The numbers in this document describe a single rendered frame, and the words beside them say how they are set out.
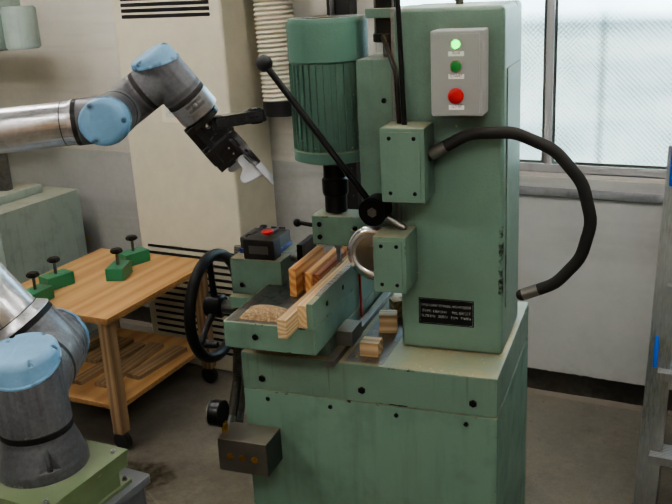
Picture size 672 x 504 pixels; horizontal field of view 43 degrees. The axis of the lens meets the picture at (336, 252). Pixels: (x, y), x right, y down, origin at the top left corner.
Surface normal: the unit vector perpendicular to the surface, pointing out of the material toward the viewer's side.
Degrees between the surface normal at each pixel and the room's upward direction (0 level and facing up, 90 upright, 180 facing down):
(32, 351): 5
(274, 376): 90
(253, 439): 0
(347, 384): 90
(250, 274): 90
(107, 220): 90
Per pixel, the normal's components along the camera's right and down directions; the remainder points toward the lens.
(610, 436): -0.05, -0.95
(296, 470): -0.34, 0.30
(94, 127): 0.14, 0.29
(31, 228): 0.89, 0.10
